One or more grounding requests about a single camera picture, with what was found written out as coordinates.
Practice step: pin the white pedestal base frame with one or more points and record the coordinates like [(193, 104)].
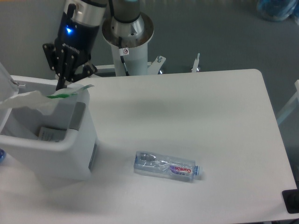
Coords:
[(154, 67)]

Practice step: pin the white plastic bag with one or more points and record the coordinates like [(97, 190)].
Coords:
[(35, 100)]

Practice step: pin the white open trash can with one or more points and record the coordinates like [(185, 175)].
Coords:
[(70, 158)]

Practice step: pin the white furniture at right edge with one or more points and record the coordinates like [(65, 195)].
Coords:
[(290, 106)]

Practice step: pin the clear crushed water bottle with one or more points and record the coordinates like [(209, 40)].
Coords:
[(165, 166)]

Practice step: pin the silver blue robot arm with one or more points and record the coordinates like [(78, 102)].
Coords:
[(70, 54)]

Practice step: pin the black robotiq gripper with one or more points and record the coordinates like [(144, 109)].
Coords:
[(80, 39)]

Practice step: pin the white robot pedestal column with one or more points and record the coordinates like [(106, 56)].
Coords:
[(129, 44)]

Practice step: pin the blue plastic bag on floor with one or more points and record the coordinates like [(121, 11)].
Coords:
[(276, 10)]

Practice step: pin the black device at table edge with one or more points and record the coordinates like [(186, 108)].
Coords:
[(291, 200)]

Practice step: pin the paper trash inside can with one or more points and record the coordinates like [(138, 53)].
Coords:
[(51, 134)]

